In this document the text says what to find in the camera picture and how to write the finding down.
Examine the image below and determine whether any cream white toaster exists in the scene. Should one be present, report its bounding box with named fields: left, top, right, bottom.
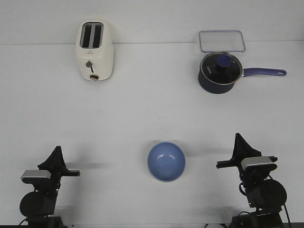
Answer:
left=75, top=19, right=114, bottom=81

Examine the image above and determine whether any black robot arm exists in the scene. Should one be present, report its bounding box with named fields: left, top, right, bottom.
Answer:
left=59, top=133, right=287, bottom=228
left=19, top=146, right=69, bottom=228

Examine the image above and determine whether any blue plastic bowl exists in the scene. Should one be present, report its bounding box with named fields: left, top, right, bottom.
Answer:
left=147, top=142, right=186, bottom=182

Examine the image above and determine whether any dark blue saucepan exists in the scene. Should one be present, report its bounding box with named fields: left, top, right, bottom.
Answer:
left=198, top=52, right=287, bottom=94

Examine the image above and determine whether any glass pot lid blue knob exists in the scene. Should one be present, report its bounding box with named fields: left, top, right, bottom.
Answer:
left=199, top=52, right=244, bottom=85

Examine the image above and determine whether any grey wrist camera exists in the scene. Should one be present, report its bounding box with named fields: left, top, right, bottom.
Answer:
left=240, top=156, right=274, bottom=171
left=20, top=170, right=51, bottom=184

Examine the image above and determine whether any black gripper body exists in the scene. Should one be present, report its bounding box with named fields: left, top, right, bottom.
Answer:
left=239, top=156, right=278, bottom=188
left=33, top=172, right=62, bottom=197

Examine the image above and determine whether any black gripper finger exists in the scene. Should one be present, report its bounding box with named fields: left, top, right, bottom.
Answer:
left=59, top=148, right=80, bottom=178
left=38, top=146, right=62, bottom=171
left=216, top=134, right=241, bottom=168
left=235, top=133, right=262, bottom=158

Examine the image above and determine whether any clear container lid blue rim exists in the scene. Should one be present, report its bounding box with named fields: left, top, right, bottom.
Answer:
left=199, top=30, right=246, bottom=53

